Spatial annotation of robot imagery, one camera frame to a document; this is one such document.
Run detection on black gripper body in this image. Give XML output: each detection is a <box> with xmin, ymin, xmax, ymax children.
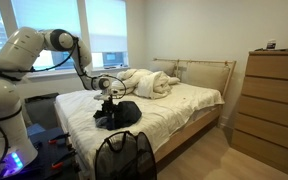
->
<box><xmin>101</xmin><ymin>98</ymin><xmax>116</xmax><ymax>112</ymax></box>

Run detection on blue garment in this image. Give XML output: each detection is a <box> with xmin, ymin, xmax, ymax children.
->
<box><xmin>101</xmin><ymin>118</ymin><xmax>117</xmax><ymax>131</ymax></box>

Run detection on grey garment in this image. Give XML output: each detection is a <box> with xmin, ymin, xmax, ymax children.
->
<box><xmin>95</xmin><ymin>120</ymin><xmax>107</xmax><ymax>130</ymax></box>

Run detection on black mesh laundry basket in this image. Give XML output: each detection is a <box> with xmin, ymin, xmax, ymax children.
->
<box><xmin>94</xmin><ymin>130</ymin><xmax>158</xmax><ymax>180</ymax></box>

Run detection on dark navy garment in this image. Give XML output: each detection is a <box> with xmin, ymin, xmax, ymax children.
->
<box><xmin>93</xmin><ymin>109</ymin><xmax>105</xmax><ymax>122</ymax></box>

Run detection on large black garment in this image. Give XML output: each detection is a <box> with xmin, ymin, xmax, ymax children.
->
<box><xmin>113</xmin><ymin>100</ymin><xmax>143</xmax><ymax>130</ymax></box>

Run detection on white crumpled duvet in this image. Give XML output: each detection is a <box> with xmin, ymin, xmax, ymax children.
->
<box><xmin>109</xmin><ymin>68</ymin><xmax>182</xmax><ymax>98</ymax></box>

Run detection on white bed sheet mattress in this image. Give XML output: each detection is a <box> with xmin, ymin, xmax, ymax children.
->
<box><xmin>53</xmin><ymin>81</ymin><xmax>226</xmax><ymax>180</ymax></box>

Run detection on dark grey storage bin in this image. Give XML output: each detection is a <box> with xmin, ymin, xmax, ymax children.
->
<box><xmin>24</xmin><ymin>93</ymin><xmax>60</xmax><ymax>131</ymax></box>

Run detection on beige headboard cushion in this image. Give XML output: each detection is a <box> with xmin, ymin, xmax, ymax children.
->
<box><xmin>149</xmin><ymin>59</ymin><xmax>178</xmax><ymax>78</ymax></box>
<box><xmin>184</xmin><ymin>62</ymin><xmax>231</xmax><ymax>96</ymax></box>

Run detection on dark robot cart top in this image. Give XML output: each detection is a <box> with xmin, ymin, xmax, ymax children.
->
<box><xmin>3</xmin><ymin>128</ymin><xmax>82</xmax><ymax>180</ymax></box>

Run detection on wooden chest of drawers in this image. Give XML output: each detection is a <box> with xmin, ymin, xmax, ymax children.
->
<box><xmin>231</xmin><ymin>49</ymin><xmax>288</xmax><ymax>180</ymax></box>

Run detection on small white container dark lid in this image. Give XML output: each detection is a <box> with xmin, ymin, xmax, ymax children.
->
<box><xmin>266</xmin><ymin>39</ymin><xmax>277</xmax><ymax>50</ymax></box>

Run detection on orange handled black clamp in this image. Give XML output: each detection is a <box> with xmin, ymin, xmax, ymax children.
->
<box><xmin>48</xmin><ymin>133</ymin><xmax>70</xmax><ymax>145</ymax></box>
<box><xmin>51</xmin><ymin>150</ymin><xmax>78</xmax><ymax>170</ymax></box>

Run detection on white window frame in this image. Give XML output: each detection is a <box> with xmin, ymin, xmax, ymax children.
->
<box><xmin>0</xmin><ymin>0</ymin><xmax>132</xmax><ymax>80</ymax></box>

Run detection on wooden bed frame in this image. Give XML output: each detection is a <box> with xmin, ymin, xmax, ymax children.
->
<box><xmin>152</xmin><ymin>58</ymin><xmax>237</xmax><ymax>164</ymax></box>

